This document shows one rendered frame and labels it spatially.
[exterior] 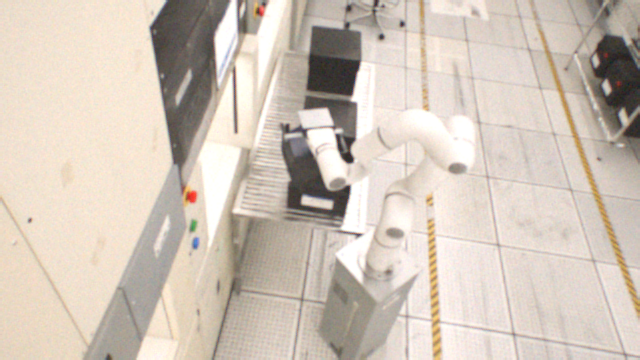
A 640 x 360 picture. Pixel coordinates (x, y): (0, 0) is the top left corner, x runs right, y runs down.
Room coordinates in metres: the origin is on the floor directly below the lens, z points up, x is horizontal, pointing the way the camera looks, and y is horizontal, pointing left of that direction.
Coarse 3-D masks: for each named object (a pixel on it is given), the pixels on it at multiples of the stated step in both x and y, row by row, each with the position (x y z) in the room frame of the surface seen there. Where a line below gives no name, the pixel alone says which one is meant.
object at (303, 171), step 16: (304, 112) 1.45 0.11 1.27; (320, 112) 1.47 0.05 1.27; (288, 128) 1.49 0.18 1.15; (336, 128) 1.50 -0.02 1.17; (288, 144) 1.36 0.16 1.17; (336, 144) 1.46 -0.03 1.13; (288, 160) 1.36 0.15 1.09; (304, 160) 1.31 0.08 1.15; (304, 176) 1.31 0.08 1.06; (320, 176) 1.34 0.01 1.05
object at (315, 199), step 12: (348, 156) 1.64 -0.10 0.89; (288, 192) 1.37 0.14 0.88; (300, 192) 1.37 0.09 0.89; (312, 192) 1.37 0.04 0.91; (324, 192) 1.37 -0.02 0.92; (336, 192) 1.37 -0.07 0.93; (348, 192) 1.47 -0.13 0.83; (288, 204) 1.37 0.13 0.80; (300, 204) 1.37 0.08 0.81; (312, 204) 1.37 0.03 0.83; (324, 204) 1.37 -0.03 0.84; (336, 204) 1.37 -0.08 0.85; (336, 216) 1.37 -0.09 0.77
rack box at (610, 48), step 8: (600, 40) 4.02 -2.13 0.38; (608, 40) 3.93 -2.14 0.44; (616, 40) 3.94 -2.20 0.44; (624, 40) 3.95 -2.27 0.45; (600, 48) 3.94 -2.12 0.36; (608, 48) 3.84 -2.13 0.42; (616, 48) 3.82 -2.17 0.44; (624, 48) 3.83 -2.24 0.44; (592, 56) 4.00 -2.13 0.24; (600, 56) 3.87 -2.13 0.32; (608, 56) 3.77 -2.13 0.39; (616, 56) 3.76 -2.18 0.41; (624, 56) 3.76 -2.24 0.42; (632, 56) 3.76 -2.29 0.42; (592, 64) 3.92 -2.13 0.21; (600, 64) 3.80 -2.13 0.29; (608, 64) 3.76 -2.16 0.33; (600, 72) 3.76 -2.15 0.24
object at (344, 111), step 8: (312, 96) 2.07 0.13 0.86; (304, 104) 2.00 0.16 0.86; (312, 104) 2.00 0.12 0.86; (320, 104) 2.01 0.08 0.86; (328, 104) 2.02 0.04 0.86; (336, 104) 2.04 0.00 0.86; (344, 104) 2.05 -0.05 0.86; (352, 104) 2.06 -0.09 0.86; (336, 112) 1.97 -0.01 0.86; (344, 112) 1.98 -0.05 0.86; (352, 112) 2.00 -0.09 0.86; (336, 120) 1.91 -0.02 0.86; (344, 120) 1.92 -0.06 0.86; (352, 120) 1.93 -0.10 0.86; (344, 128) 1.86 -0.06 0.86; (352, 128) 1.87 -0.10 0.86; (344, 136) 1.81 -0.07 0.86; (352, 136) 1.81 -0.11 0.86
